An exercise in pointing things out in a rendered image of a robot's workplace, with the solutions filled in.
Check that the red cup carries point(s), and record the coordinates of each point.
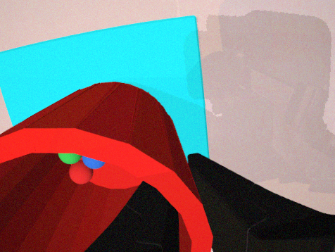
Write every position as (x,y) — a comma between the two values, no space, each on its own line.
(43,210)

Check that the green ball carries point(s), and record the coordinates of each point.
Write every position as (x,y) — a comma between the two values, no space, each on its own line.
(69,158)

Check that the red ball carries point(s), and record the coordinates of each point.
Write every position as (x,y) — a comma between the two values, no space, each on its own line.
(80,173)

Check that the blue ball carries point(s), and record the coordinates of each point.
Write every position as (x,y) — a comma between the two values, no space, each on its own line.
(91,163)

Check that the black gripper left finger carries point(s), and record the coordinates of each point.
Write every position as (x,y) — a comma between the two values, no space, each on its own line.
(147,223)

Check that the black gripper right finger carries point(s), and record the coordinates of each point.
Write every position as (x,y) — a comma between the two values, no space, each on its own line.
(244,217)

